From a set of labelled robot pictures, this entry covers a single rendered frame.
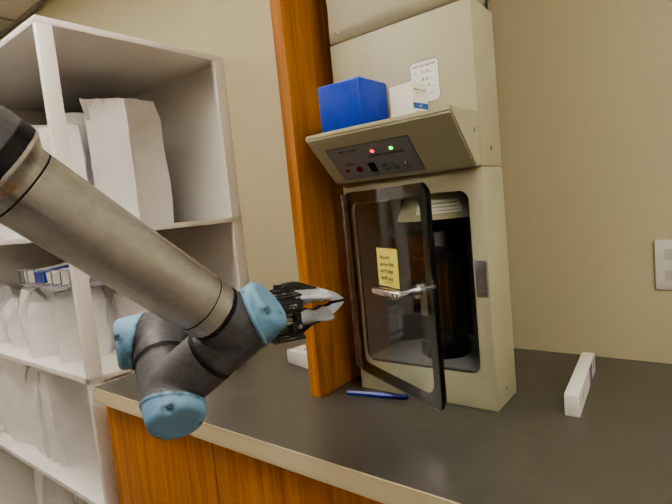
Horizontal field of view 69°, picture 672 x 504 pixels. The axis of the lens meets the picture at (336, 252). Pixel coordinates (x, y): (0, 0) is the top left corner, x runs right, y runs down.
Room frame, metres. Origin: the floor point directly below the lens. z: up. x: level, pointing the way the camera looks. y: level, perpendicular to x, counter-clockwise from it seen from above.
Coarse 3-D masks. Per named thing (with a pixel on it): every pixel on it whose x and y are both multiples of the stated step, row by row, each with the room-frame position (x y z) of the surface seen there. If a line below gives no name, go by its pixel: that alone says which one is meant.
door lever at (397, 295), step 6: (372, 288) 0.89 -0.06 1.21; (378, 288) 0.88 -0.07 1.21; (384, 288) 0.87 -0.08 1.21; (414, 288) 0.85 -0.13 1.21; (420, 288) 0.84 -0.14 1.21; (378, 294) 0.88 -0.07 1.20; (384, 294) 0.86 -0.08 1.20; (390, 294) 0.84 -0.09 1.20; (396, 294) 0.82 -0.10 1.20; (402, 294) 0.83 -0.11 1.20; (408, 294) 0.83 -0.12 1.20; (414, 294) 0.84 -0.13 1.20; (420, 294) 0.84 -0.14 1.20; (396, 300) 0.82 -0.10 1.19
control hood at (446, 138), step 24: (384, 120) 0.89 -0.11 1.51; (408, 120) 0.86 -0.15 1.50; (432, 120) 0.84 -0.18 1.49; (456, 120) 0.83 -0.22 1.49; (312, 144) 1.01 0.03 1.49; (336, 144) 0.98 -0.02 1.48; (432, 144) 0.88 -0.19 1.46; (456, 144) 0.86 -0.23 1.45; (336, 168) 1.04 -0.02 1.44; (432, 168) 0.93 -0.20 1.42; (456, 168) 0.91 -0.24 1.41
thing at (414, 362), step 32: (352, 192) 1.04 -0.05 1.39; (384, 192) 0.92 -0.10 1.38; (416, 192) 0.83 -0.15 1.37; (352, 224) 1.05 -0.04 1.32; (384, 224) 0.93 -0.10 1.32; (416, 224) 0.84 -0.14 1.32; (352, 256) 1.07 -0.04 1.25; (416, 256) 0.84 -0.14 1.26; (384, 320) 0.96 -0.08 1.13; (416, 320) 0.86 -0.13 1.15; (384, 352) 0.97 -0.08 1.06; (416, 352) 0.87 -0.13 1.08; (416, 384) 0.88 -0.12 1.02
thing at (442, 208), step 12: (444, 192) 1.00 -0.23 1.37; (456, 192) 1.00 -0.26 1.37; (432, 204) 1.00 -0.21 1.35; (444, 204) 0.99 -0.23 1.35; (456, 204) 0.99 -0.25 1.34; (468, 204) 1.00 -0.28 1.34; (432, 216) 0.99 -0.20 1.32; (444, 216) 0.98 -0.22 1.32; (456, 216) 0.98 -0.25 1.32; (468, 216) 0.99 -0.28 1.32
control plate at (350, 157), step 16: (368, 144) 0.94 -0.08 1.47; (384, 144) 0.93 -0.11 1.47; (400, 144) 0.91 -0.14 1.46; (336, 160) 1.01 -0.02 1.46; (352, 160) 1.00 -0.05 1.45; (368, 160) 0.98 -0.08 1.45; (384, 160) 0.96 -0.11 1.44; (400, 160) 0.94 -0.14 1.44; (416, 160) 0.93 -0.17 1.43; (352, 176) 1.03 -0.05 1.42; (368, 176) 1.01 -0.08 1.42
